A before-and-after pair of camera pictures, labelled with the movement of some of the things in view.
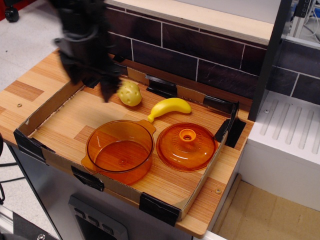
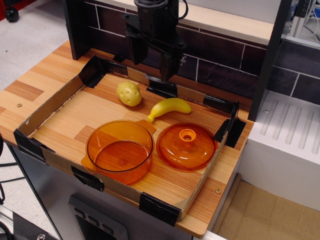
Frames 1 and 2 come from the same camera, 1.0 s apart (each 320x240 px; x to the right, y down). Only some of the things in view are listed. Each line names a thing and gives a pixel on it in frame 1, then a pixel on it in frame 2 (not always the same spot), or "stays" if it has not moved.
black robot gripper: (87, 58) -> (156, 24)
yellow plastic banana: (169, 105) stays
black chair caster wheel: (11, 14) stays
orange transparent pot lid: (186, 147) stays
